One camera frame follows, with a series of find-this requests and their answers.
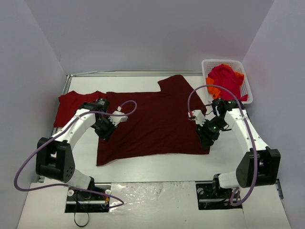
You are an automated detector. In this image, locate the dark maroon t shirt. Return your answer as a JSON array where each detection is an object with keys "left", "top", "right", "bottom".
[{"left": 96, "top": 75, "right": 210, "bottom": 166}]

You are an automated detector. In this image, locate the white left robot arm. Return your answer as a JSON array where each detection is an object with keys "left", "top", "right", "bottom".
[{"left": 35, "top": 99, "right": 127, "bottom": 199}]

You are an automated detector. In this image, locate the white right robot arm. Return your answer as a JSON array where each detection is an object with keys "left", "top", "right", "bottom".
[{"left": 189, "top": 98, "right": 281, "bottom": 197}]

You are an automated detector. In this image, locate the orange t shirt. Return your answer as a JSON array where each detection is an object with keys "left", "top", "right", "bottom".
[{"left": 205, "top": 71, "right": 245, "bottom": 99}]

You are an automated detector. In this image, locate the folded red t shirt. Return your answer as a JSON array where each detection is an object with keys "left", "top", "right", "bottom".
[{"left": 53, "top": 91, "right": 106, "bottom": 128}]

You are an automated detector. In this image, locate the white plastic laundry basket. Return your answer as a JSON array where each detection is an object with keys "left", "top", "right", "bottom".
[{"left": 201, "top": 59, "right": 253, "bottom": 104}]

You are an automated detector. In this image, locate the crimson pink t shirt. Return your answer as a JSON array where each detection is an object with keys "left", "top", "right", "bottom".
[{"left": 208, "top": 63, "right": 248, "bottom": 102}]

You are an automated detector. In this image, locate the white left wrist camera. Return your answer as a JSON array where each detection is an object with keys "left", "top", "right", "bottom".
[{"left": 108, "top": 106, "right": 128, "bottom": 127}]

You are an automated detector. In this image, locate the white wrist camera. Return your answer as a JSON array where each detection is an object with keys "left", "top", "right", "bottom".
[
  {"left": 188, "top": 110, "right": 206, "bottom": 126},
  {"left": 108, "top": 106, "right": 128, "bottom": 127}
]

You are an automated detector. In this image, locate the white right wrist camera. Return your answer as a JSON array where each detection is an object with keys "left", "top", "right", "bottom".
[{"left": 188, "top": 110, "right": 206, "bottom": 126}]

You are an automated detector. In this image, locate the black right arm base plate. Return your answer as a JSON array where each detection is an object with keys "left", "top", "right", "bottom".
[{"left": 195, "top": 181, "right": 243, "bottom": 210}]

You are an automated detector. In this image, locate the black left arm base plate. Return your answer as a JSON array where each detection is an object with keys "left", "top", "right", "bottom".
[{"left": 65, "top": 188, "right": 109, "bottom": 213}]

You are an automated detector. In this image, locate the thin black cable loop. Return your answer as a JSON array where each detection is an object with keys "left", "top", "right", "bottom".
[{"left": 73, "top": 209, "right": 90, "bottom": 227}]

